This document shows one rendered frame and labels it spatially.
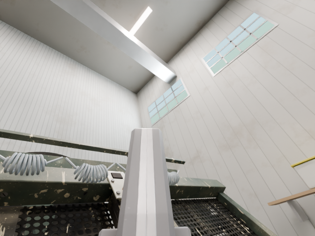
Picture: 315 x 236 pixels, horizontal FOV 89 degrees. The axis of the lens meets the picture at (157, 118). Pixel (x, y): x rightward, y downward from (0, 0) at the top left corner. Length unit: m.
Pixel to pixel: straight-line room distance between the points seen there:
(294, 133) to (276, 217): 1.27
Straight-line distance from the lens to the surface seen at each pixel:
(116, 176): 0.84
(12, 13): 5.48
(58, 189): 0.76
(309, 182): 2.50
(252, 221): 1.39
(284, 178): 3.16
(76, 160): 1.31
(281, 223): 3.19
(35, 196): 0.77
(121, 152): 0.73
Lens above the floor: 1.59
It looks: 38 degrees up
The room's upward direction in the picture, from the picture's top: 15 degrees counter-clockwise
